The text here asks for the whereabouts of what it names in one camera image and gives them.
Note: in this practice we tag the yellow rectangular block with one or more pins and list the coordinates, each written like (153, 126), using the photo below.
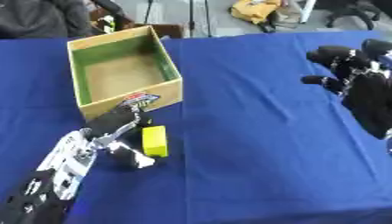
(154, 141)

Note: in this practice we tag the tan cardboard box green inside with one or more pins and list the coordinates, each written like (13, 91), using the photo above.
(124, 70)

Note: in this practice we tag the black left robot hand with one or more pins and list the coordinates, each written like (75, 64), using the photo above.
(113, 120)

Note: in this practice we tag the person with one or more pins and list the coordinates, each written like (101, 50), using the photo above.
(43, 17)

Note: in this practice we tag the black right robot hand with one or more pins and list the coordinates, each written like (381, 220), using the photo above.
(368, 96)

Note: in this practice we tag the black tripod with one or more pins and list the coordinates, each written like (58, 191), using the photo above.
(198, 16)

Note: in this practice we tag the yellow bag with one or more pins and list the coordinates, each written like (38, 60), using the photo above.
(255, 11)

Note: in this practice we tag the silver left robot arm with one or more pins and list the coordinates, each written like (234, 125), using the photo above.
(56, 175)

